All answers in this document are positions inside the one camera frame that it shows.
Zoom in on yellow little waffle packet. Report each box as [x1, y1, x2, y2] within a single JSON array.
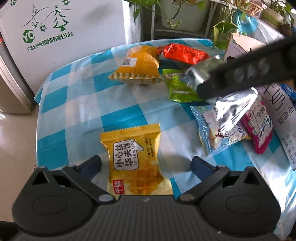
[[100, 123, 173, 199]]

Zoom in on wicker basket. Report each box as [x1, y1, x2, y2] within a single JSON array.
[[232, 0, 267, 16]]

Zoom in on white metal plant stand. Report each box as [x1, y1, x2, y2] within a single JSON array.
[[150, 0, 220, 40]]

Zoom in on white box with green print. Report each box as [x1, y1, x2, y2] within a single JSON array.
[[1, 0, 142, 92]]

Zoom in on light blue white packet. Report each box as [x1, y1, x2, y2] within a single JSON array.
[[190, 105, 252, 156]]

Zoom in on pink white Amerza packet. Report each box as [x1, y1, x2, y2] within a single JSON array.
[[241, 96, 273, 154]]

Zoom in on blue checkered tablecloth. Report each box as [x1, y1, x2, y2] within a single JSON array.
[[35, 45, 295, 239]]

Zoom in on silver foil snack bag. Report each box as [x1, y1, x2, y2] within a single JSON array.
[[181, 55, 258, 134]]

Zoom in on patterned white table cover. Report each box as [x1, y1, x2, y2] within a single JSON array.
[[249, 19, 285, 44]]

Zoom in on red snack packet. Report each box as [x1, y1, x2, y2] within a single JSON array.
[[157, 43, 210, 65]]

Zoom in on orange yellow snack bag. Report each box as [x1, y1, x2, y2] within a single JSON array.
[[108, 45, 163, 85]]

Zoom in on green snack packet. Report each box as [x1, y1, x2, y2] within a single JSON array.
[[163, 69, 202, 103]]

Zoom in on green striped plant pot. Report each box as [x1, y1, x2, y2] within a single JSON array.
[[260, 7, 284, 27]]

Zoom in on open cardboard milk box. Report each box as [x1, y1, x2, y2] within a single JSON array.
[[224, 33, 295, 170]]

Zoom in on blue foil snack bag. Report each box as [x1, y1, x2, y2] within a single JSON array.
[[280, 84, 296, 103]]

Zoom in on green pothos plant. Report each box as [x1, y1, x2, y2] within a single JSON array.
[[122, 0, 258, 51]]

